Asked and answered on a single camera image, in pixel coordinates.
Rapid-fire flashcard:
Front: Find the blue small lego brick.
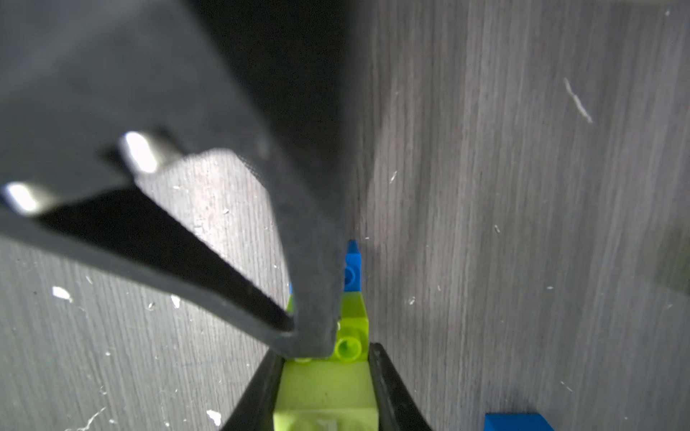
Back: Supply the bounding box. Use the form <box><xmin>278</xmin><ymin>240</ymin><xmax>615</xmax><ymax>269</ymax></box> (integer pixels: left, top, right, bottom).
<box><xmin>288</xmin><ymin>239</ymin><xmax>363</xmax><ymax>295</ymax></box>

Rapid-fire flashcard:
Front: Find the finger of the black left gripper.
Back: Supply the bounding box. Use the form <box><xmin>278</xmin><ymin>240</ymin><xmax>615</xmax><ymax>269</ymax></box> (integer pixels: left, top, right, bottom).
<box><xmin>190</xmin><ymin>1</ymin><xmax>372</xmax><ymax>358</ymax></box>
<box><xmin>1</xmin><ymin>188</ymin><xmax>294</xmax><ymax>345</ymax></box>

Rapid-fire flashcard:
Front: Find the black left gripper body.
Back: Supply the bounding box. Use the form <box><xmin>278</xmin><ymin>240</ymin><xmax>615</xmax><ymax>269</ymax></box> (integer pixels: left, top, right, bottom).
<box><xmin>1</xmin><ymin>1</ymin><xmax>280</xmax><ymax>216</ymax></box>

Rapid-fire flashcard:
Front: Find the light lime lego brick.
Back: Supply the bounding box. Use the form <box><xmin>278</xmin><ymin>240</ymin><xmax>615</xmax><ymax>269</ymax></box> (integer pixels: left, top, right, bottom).
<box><xmin>272</xmin><ymin>361</ymin><xmax>379</xmax><ymax>431</ymax></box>

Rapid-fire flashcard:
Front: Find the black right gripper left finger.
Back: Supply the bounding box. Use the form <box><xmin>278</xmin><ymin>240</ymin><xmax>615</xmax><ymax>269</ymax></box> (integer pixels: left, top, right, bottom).
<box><xmin>221</xmin><ymin>350</ymin><xmax>285</xmax><ymax>431</ymax></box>

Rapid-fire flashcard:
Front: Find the blue long lego brick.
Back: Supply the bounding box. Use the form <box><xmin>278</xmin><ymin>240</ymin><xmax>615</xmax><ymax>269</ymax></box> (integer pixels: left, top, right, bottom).
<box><xmin>483</xmin><ymin>413</ymin><xmax>553</xmax><ymax>431</ymax></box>

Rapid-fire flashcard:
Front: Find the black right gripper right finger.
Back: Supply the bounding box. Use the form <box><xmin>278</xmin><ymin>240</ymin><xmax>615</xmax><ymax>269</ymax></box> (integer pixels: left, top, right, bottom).
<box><xmin>368</xmin><ymin>343</ymin><xmax>431</xmax><ymax>431</ymax></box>

